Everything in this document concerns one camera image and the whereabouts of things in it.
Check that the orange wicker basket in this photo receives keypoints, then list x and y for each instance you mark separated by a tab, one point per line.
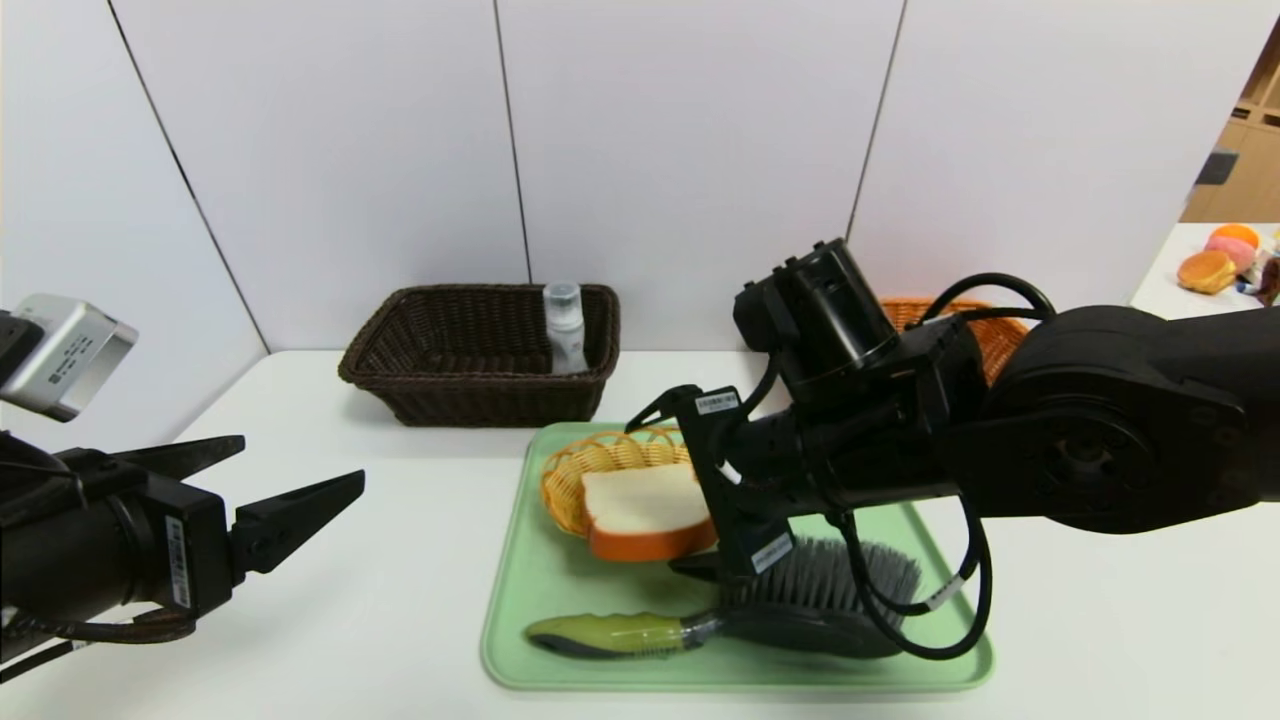
1000	340

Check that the dark brown wicker basket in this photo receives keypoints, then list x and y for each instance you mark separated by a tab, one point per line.
450	400

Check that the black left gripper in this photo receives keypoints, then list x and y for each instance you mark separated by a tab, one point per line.
192	547

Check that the wooden shelf unit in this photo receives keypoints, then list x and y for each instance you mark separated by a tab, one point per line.
1250	160

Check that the white side table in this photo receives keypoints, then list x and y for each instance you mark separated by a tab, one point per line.
1165	290

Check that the small yellow wicker basket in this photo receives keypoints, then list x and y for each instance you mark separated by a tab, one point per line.
590	465

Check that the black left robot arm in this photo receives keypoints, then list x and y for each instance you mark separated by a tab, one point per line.
55	565

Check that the white spray bottle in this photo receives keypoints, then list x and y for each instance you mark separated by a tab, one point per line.
566	340

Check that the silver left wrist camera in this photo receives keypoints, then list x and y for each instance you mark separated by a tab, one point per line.
65	355

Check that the light green plastic tray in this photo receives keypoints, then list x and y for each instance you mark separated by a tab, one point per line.
530	580

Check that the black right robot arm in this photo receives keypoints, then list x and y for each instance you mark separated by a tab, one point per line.
1120	430

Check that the toy burger bun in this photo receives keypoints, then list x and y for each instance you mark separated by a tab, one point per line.
1205	272

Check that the toy bread slice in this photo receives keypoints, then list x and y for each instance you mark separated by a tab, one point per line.
640	500

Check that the orange toy fruit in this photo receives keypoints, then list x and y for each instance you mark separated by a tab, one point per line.
1237	234

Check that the pink toy food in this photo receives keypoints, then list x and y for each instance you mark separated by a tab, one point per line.
1238	254

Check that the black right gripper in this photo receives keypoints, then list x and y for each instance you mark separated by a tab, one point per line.
730	480

